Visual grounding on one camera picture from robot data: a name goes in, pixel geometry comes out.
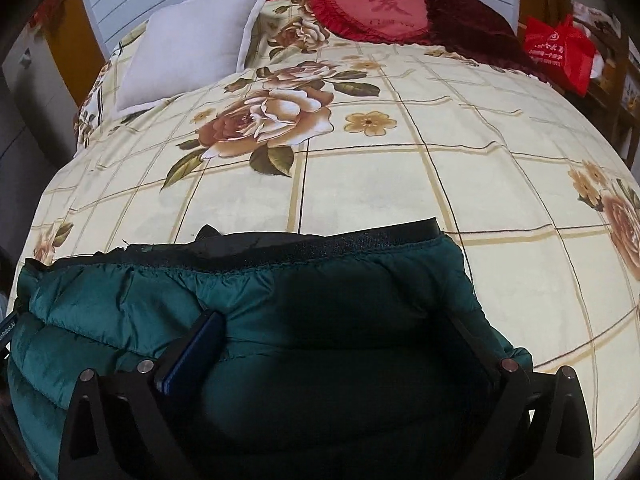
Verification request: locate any red plastic shopping bag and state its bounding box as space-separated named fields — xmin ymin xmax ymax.
xmin=524 ymin=14 xmax=597 ymax=96

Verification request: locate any red heart-shaped cushion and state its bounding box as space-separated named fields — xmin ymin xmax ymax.
xmin=309 ymin=0 xmax=430 ymax=44

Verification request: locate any white square pillow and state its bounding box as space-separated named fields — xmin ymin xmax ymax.
xmin=115 ymin=0 xmax=267 ymax=115

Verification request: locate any grey wardrobe cabinet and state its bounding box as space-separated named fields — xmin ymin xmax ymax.
xmin=0 ymin=29 xmax=82 ymax=261

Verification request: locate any floral checked bed quilt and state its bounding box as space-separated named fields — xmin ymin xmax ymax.
xmin=23 ymin=0 xmax=639 ymax=479

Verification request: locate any green quilted puffer jacket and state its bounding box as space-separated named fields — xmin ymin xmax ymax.
xmin=8 ymin=220 xmax=533 ymax=479

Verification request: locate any dark red velvet cushion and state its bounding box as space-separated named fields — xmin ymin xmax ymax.
xmin=425 ymin=0 xmax=539 ymax=76

